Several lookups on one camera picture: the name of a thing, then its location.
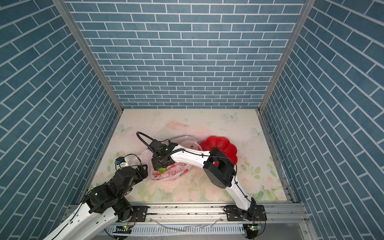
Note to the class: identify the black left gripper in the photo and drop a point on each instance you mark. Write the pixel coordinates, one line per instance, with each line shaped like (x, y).
(143, 171)

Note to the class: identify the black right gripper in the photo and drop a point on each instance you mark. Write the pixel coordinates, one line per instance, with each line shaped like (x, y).
(155, 164)

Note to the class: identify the pink plastic bag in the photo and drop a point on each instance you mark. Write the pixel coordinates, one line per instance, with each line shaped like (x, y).
(174, 171)

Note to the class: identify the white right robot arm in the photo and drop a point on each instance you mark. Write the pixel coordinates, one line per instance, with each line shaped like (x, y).
(219, 169)

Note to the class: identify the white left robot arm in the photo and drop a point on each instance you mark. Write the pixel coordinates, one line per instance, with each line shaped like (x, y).
(102, 206)

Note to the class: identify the red flower-shaped plate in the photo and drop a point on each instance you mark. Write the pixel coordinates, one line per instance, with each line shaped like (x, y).
(223, 144)

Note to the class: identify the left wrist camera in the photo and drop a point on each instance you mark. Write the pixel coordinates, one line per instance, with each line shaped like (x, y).
(121, 162)

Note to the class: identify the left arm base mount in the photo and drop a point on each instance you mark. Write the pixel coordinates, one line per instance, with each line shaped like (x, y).
(136, 214)

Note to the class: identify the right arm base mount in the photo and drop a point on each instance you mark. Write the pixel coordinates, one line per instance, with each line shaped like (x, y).
(254, 213)

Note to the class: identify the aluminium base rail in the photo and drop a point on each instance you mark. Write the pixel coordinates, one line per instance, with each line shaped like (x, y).
(172, 219)

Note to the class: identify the aluminium corner post left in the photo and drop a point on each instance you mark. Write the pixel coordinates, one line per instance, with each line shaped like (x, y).
(77, 34)

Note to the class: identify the aluminium corner post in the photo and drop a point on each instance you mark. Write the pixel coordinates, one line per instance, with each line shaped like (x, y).
(77, 34)
(303, 16)

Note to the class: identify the aluminium corner post right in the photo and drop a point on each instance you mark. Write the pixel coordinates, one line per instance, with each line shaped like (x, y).
(303, 16)

